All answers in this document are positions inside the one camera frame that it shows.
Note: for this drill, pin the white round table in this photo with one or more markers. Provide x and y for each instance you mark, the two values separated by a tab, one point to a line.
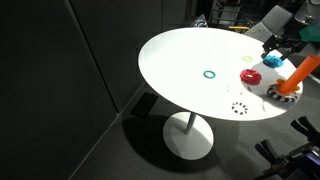
211	73

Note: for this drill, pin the clamps on breadboard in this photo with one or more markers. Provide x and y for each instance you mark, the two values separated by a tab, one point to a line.
302	163

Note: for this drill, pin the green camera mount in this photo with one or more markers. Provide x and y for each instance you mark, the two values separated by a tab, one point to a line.
310	34

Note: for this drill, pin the orange pole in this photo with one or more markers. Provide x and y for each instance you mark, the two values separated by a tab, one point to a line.
303	70

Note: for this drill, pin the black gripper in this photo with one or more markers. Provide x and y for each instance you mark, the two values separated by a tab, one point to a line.
276	42

